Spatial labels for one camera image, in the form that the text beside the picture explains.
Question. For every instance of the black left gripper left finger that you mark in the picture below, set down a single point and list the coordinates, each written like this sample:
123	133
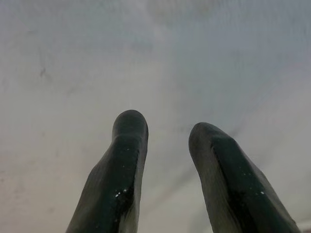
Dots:
116	174

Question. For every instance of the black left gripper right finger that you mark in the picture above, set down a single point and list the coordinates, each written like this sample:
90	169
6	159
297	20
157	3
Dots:
238	189

